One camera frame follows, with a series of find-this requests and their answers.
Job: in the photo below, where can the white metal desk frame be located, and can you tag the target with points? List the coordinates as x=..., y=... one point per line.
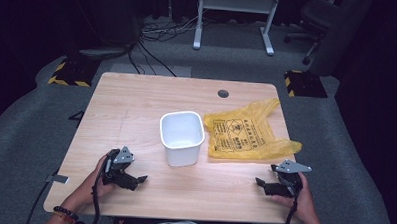
x=237, y=3

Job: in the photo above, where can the yellow plastic bag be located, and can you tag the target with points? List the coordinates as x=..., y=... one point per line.
x=245, y=133

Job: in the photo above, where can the person's left hand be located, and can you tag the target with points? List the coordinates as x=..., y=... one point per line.
x=88, y=188

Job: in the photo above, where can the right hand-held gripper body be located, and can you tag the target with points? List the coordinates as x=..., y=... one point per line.
x=290, y=182

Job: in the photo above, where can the black yellow striped base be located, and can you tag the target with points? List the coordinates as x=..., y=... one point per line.
x=74, y=72
x=306, y=84

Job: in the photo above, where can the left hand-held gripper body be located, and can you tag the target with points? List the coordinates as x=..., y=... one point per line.
x=118, y=162

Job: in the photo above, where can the grey tape tag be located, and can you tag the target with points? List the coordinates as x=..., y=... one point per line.
x=58, y=179

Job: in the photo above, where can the black office chair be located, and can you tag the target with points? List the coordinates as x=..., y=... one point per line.
x=318, y=16

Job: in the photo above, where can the dark stand with grey foot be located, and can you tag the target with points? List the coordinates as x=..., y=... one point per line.
x=105, y=52

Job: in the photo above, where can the white plastic bin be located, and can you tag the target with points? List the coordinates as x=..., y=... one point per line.
x=182, y=138

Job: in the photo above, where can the person's right hand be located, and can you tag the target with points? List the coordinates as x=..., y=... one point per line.
x=305, y=202

